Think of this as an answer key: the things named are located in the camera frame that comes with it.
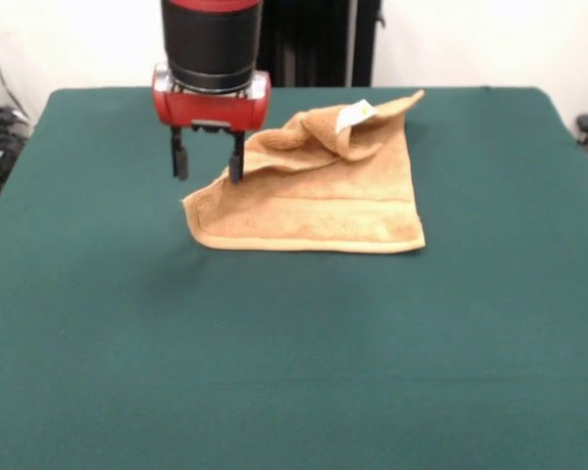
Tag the tan terry towel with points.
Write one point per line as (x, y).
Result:
(323, 215)

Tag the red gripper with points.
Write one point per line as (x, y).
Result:
(210, 110)

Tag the dark green table cloth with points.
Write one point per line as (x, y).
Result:
(176, 343)

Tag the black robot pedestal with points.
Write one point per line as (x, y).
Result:
(313, 44)

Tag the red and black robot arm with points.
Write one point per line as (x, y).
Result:
(210, 44)

